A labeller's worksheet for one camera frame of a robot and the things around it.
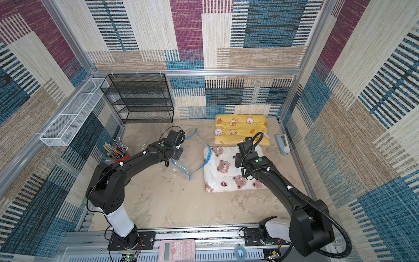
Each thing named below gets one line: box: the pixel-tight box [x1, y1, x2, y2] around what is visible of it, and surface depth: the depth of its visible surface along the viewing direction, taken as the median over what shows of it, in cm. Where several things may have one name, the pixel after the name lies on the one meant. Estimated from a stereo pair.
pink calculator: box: [158, 239, 196, 262], surface depth 71 cm
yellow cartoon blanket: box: [214, 114, 271, 146], surface depth 114 cm
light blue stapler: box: [276, 133, 291, 156], surface depth 104 cm
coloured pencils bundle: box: [100, 137, 129, 162], surface depth 93 cm
